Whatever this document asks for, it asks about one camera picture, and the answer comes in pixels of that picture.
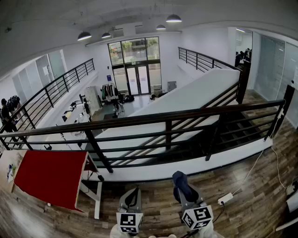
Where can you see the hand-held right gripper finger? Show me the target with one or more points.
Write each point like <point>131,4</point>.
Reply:
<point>179,197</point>
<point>199,197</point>

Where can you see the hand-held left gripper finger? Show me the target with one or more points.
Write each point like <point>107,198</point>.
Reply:
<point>139,202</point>
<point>121,201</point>

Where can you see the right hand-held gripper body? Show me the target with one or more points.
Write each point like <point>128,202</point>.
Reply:
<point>198,216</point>

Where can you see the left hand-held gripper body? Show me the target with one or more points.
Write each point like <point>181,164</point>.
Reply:
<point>126,222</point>

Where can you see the dark blue cloth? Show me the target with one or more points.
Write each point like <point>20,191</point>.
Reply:
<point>180,180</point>

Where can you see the dark wooden handrail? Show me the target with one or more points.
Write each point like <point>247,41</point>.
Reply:
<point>149,119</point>

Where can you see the person's right forearm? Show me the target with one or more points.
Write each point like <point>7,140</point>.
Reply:
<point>209,233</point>

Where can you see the black metal balcony railing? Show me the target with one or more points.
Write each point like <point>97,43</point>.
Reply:
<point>197,61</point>
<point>54,81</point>

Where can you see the white power strip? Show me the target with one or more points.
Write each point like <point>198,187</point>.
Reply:
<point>225,198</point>

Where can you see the red top table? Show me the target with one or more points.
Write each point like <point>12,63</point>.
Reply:
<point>51,179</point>

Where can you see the dark staircase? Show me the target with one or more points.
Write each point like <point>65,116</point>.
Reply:
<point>242,133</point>

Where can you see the small white device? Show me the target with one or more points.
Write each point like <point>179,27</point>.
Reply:
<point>292,188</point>

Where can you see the white furniture unit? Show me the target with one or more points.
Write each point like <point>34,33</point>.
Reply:
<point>293,209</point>

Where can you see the white work table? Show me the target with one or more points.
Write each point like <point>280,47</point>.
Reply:
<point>72,114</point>

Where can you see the white locker cabinet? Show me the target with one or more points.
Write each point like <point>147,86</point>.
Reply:
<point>92,96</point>

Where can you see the grey panel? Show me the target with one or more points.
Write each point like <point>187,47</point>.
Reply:
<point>171,86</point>

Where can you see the white charger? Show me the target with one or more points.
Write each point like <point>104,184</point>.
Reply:
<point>281,112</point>

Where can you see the light wooden table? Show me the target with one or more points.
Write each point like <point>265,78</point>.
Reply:
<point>7,162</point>

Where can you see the glass entrance door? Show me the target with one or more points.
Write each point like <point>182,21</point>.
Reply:
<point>131,79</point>

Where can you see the white paper notice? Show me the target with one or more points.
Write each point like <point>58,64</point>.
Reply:
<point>45,70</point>

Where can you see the large window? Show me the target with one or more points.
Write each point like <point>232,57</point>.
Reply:
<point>133,50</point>

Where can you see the black dome pendant lamp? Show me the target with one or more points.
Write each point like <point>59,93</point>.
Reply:
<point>173,18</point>
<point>84,36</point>
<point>160,27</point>
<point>106,35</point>

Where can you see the blue wall sign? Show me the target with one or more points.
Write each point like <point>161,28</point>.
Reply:
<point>108,77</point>

